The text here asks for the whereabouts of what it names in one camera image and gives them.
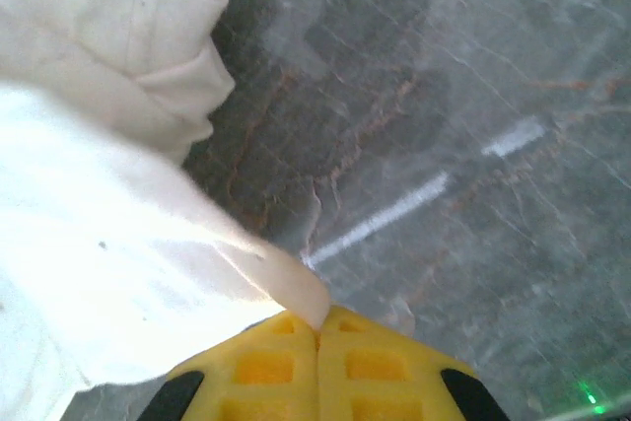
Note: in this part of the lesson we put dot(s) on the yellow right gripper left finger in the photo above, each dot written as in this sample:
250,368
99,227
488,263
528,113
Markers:
256,376

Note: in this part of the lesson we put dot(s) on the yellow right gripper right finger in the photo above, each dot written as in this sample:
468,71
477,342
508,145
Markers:
384,371

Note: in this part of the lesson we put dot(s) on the white t-shirt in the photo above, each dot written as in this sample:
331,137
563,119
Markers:
98,219

